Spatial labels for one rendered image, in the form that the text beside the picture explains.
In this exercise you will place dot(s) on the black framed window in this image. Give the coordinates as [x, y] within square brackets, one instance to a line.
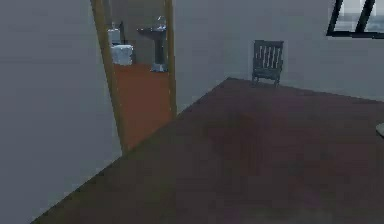
[333, 22]

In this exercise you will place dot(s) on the dark grey slatted chair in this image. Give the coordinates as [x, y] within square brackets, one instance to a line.
[267, 71]

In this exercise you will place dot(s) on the pale grey round object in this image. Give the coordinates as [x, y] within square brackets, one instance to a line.
[380, 129]

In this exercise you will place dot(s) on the yellow wooden door frame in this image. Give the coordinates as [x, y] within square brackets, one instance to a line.
[106, 56]

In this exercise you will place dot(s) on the white toilet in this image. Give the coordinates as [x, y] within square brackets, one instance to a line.
[121, 54]

